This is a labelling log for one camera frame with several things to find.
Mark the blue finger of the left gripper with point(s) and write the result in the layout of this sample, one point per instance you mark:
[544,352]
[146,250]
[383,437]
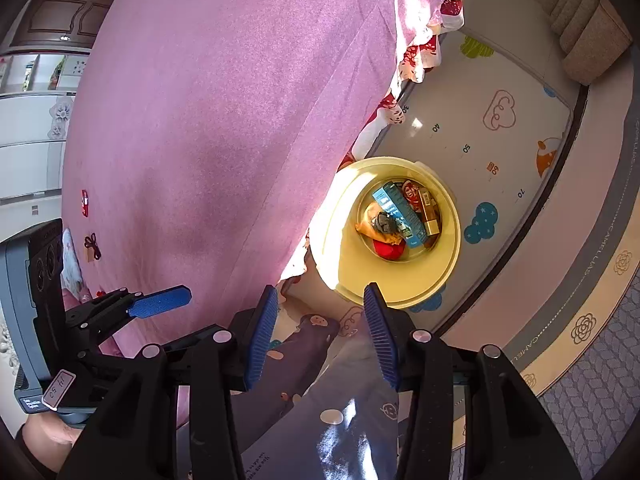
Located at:
[146,306]

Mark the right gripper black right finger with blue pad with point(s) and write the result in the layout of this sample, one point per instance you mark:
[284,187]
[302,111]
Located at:
[419,362]

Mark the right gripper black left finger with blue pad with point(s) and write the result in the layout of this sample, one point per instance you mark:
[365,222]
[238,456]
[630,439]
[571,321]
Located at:
[230,360]

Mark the red candy bar wrapper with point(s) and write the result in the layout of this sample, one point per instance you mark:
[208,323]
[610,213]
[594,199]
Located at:
[85,203]

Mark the blue nasal spray box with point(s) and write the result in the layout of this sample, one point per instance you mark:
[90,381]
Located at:
[408,223]

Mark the small brown cardboard box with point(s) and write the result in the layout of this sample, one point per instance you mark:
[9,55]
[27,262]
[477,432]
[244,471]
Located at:
[90,252]

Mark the dark grey sock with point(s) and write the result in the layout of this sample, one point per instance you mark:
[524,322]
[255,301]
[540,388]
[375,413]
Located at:
[386,224]

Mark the orange juice bottle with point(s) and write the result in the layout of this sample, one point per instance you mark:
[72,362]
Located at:
[366,227]

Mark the red silver snack wrapper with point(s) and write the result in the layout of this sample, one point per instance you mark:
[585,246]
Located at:
[411,192]

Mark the yellow trash bin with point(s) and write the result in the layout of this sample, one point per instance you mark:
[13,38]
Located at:
[347,261]

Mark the person's left hand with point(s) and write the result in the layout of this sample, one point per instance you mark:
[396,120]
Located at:
[48,440]

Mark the light blue patterned pillow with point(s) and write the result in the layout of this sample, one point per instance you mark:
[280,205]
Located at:
[71,276]

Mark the person's patterned pajama legs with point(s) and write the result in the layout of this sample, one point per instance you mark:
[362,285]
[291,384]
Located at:
[322,409]

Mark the pink bed sheet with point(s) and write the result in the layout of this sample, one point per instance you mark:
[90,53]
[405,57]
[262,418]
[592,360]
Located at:
[207,133]

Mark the white sliding wardrobe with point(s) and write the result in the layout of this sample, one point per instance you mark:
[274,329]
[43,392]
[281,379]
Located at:
[38,91]

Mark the children's patterned floor mat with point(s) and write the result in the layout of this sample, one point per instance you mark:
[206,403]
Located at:
[490,128]

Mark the brown wooden door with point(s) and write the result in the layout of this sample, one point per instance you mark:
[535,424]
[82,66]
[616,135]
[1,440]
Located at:
[58,25]

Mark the beige sofa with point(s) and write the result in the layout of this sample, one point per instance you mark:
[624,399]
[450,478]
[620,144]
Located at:
[591,35]

